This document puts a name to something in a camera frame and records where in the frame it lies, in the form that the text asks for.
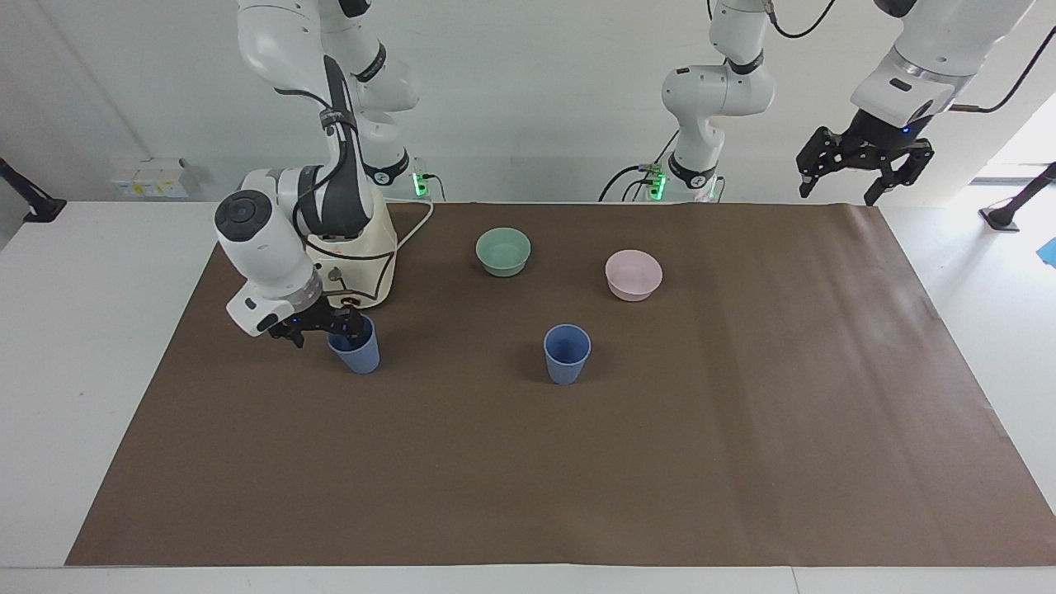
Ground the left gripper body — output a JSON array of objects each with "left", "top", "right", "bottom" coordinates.
[{"left": 841, "top": 107, "right": 934, "bottom": 167}]

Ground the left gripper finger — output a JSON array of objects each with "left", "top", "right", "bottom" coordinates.
[
  {"left": 863, "top": 140, "right": 936, "bottom": 208},
  {"left": 795, "top": 125, "right": 860, "bottom": 200}
]

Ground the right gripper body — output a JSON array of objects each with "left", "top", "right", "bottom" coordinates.
[{"left": 267, "top": 293, "right": 332, "bottom": 340}]

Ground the blue cup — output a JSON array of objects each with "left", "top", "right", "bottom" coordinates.
[
  {"left": 542, "top": 323, "right": 592, "bottom": 386},
  {"left": 327, "top": 315, "right": 381, "bottom": 375}
]

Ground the cream white appliance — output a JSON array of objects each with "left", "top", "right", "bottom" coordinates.
[{"left": 304, "top": 183, "right": 398, "bottom": 312}]

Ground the black stand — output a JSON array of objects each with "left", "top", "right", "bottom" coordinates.
[
  {"left": 978, "top": 162, "right": 1056, "bottom": 233},
  {"left": 0, "top": 157, "right": 68, "bottom": 224}
]

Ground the green bowl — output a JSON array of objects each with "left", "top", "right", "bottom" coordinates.
[{"left": 475, "top": 227, "right": 532, "bottom": 278}]

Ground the pink bowl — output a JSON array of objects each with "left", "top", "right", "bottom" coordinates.
[{"left": 604, "top": 249, "right": 664, "bottom": 303}]

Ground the white cable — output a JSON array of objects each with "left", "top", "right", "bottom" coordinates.
[{"left": 384, "top": 195, "right": 436, "bottom": 255}]

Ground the white wall socket box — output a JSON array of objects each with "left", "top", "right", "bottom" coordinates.
[{"left": 110, "top": 156, "right": 192, "bottom": 200}]

